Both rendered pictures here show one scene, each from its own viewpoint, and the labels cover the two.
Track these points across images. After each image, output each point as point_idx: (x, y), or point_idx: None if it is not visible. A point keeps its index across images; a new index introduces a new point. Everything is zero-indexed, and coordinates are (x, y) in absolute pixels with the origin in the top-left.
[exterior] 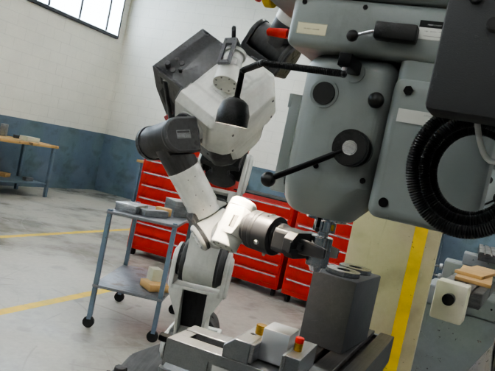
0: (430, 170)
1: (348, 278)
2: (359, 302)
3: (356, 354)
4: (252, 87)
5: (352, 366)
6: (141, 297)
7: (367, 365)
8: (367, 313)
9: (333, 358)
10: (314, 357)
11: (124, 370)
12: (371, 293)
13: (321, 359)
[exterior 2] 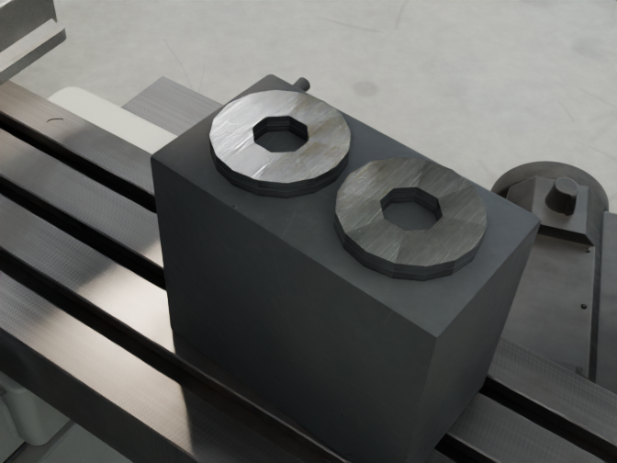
0: None
1: (207, 147)
2: (218, 261)
3: (290, 445)
4: None
5: (78, 333)
6: None
7: (95, 384)
8: (334, 380)
9: (127, 297)
10: (142, 260)
11: (559, 194)
12: (341, 328)
13: (111, 263)
